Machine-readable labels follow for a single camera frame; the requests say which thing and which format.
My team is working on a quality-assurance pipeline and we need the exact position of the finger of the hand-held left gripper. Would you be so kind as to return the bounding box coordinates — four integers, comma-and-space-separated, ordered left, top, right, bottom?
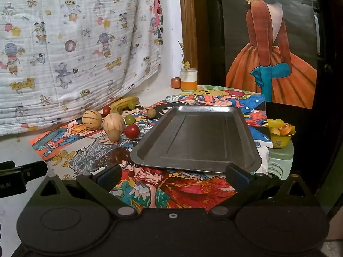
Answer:
20, 161, 49, 184

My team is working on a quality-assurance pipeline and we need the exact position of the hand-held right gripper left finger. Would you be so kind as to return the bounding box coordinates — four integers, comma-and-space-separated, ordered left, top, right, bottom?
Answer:
33, 163, 138, 218

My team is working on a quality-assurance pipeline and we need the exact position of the grey metal tray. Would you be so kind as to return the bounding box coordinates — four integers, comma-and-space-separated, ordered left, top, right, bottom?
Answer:
130, 106, 262, 173

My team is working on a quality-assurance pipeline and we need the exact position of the pale oval melon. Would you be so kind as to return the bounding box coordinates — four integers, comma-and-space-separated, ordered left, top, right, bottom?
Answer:
104, 113, 125, 136

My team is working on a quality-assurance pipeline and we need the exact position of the dark striped round melon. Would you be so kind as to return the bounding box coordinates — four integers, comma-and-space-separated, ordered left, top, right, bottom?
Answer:
82, 110, 103, 131

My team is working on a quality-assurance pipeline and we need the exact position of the small brown fruit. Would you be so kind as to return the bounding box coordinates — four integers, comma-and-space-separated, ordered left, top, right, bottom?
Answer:
108, 128, 121, 142

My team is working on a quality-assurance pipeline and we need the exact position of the yellow bowl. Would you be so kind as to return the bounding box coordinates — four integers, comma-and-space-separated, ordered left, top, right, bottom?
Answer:
267, 118, 296, 149

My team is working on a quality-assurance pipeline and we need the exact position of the glass jar with orange base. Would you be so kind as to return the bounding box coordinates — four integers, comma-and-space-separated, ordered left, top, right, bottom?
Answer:
180, 68, 198, 91

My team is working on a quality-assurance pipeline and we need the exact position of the brown wooden door frame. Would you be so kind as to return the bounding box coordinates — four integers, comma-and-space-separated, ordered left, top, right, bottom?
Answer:
178, 0, 205, 84

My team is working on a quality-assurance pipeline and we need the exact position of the colourful cartoon printed cloth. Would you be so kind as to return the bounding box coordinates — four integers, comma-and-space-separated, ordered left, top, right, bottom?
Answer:
29, 84, 274, 210

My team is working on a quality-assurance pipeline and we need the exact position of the white cartoon printed blanket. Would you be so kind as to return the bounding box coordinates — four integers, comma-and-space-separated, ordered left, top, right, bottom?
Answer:
0, 0, 164, 137

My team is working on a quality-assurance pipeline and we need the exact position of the dried yellow flower sprig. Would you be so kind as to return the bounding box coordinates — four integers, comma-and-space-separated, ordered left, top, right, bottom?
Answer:
177, 40, 191, 70

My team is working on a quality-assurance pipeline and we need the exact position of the pale green stool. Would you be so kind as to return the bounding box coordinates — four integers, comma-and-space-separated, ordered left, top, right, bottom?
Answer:
266, 140, 295, 180

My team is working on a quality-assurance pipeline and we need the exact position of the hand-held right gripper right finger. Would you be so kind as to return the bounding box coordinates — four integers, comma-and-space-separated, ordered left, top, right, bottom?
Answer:
208, 163, 317, 217

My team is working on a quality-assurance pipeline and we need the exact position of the wall poster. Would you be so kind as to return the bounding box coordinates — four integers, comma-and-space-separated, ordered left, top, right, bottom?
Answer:
219, 0, 318, 110

